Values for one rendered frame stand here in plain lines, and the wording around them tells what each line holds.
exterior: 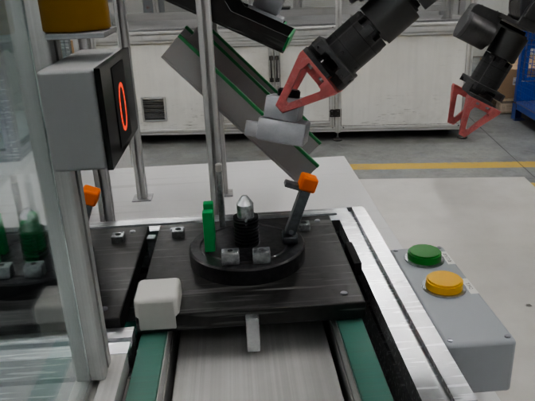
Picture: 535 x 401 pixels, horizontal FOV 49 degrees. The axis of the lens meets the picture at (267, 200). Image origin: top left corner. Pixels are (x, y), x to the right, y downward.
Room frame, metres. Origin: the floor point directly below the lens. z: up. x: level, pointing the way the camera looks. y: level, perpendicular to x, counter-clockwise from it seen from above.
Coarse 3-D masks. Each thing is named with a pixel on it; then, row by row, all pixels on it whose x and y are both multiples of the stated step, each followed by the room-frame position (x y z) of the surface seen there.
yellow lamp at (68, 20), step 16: (48, 0) 0.43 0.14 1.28; (64, 0) 0.43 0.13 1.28; (80, 0) 0.43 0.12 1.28; (96, 0) 0.44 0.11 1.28; (48, 16) 0.43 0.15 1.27; (64, 16) 0.43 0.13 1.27; (80, 16) 0.43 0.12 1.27; (96, 16) 0.44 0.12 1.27; (48, 32) 0.43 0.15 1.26; (64, 32) 0.43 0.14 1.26
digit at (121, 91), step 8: (120, 64) 0.46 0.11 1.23; (112, 72) 0.43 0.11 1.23; (120, 72) 0.46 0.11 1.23; (120, 80) 0.46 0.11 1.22; (120, 88) 0.45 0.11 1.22; (120, 96) 0.45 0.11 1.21; (120, 104) 0.44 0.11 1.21; (120, 112) 0.44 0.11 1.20; (128, 112) 0.47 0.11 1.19; (120, 120) 0.44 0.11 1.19; (128, 120) 0.47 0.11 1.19; (120, 128) 0.43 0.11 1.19; (128, 128) 0.46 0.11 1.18; (120, 136) 0.43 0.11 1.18; (128, 136) 0.46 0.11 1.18
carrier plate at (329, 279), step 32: (192, 224) 0.75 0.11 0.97; (320, 224) 0.74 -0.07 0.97; (160, 256) 0.66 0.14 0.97; (320, 256) 0.64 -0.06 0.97; (192, 288) 0.58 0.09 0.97; (224, 288) 0.57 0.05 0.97; (256, 288) 0.57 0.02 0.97; (288, 288) 0.57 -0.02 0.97; (320, 288) 0.56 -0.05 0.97; (352, 288) 0.56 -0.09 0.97; (192, 320) 0.52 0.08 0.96; (224, 320) 0.52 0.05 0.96; (288, 320) 0.53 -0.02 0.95; (320, 320) 0.53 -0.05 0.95
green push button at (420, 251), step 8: (416, 248) 0.65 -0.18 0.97; (424, 248) 0.65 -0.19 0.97; (432, 248) 0.65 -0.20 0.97; (408, 256) 0.64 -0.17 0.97; (416, 256) 0.63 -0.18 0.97; (424, 256) 0.63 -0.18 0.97; (432, 256) 0.62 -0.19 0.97; (440, 256) 0.63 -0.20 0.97; (424, 264) 0.62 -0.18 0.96; (432, 264) 0.62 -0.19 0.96
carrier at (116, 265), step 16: (96, 240) 0.71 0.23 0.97; (128, 240) 0.71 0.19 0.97; (144, 240) 0.71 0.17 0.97; (96, 256) 0.67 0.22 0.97; (112, 256) 0.66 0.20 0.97; (128, 256) 0.66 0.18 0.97; (144, 256) 0.69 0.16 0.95; (112, 272) 0.62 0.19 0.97; (128, 272) 0.62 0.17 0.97; (112, 288) 0.58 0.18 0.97; (128, 288) 0.58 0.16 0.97; (112, 304) 0.55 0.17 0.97; (128, 304) 0.57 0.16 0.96; (112, 320) 0.52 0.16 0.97
